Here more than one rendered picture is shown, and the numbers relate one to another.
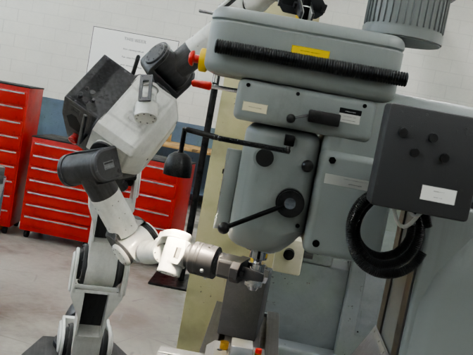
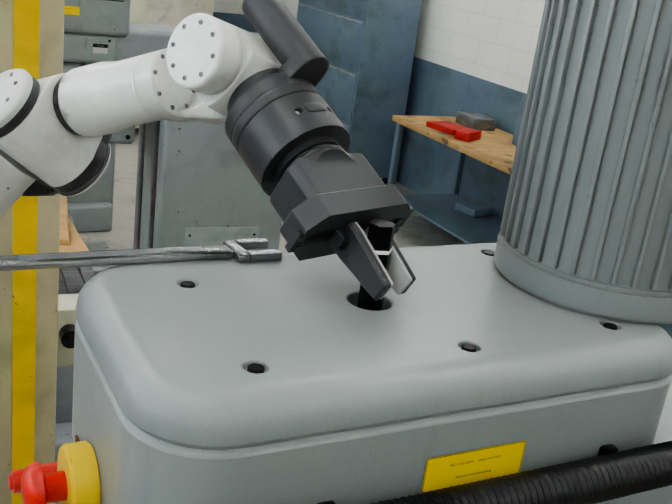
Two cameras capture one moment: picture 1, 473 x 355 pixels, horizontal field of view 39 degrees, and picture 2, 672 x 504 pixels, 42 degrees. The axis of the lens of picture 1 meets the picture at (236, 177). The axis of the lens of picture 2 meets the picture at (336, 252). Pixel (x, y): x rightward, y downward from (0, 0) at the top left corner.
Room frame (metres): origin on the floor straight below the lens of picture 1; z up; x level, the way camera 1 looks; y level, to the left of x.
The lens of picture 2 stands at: (1.19, 0.29, 2.17)
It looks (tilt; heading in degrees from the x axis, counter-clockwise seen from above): 20 degrees down; 328
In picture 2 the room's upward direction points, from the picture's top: 8 degrees clockwise
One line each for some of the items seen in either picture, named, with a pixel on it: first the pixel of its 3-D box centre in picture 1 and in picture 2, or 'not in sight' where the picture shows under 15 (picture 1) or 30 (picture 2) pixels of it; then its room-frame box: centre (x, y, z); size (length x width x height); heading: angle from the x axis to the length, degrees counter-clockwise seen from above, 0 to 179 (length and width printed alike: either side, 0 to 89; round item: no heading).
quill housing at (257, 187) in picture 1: (273, 187); not in sight; (1.74, -0.10, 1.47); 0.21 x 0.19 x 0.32; 177
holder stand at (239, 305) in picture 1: (246, 297); not in sight; (2.12, -0.10, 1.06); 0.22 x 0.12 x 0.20; 172
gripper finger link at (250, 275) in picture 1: (251, 275); not in sight; (1.71, -0.08, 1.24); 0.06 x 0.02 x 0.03; 74
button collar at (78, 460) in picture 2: (203, 60); (78, 482); (1.75, 0.14, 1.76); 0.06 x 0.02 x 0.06; 177
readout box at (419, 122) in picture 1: (426, 161); not in sight; (1.39, -0.38, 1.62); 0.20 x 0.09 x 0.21; 87
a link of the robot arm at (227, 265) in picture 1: (222, 265); not in sight; (1.77, -0.01, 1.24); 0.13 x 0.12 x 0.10; 164
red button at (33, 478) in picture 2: (195, 58); (45, 488); (1.75, 0.16, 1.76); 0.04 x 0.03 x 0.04; 177
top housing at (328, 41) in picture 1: (302, 57); (372, 384); (1.74, -0.11, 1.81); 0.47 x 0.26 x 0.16; 87
